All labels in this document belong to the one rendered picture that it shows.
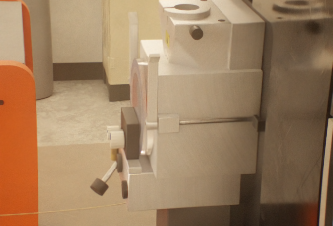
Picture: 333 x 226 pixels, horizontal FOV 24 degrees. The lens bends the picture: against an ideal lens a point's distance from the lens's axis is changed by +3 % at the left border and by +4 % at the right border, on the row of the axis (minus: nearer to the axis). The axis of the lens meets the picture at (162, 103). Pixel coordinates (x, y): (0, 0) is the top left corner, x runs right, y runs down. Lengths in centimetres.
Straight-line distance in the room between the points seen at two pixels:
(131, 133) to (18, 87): 38
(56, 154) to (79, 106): 218
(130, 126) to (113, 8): 315
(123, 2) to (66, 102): 61
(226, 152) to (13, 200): 49
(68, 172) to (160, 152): 102
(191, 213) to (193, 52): 16
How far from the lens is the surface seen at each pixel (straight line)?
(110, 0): 380
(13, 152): 107
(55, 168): 169
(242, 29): 64
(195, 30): 62
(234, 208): 73
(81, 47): 424
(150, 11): 384
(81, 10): 419
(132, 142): 68
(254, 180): 69
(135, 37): 73
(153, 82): 62
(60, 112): 386
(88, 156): 174
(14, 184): 109
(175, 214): 71
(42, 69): 397
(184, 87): 64
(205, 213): 71
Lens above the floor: 146
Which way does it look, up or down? 22 degrees down
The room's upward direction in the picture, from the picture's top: 2 degrees clockwise
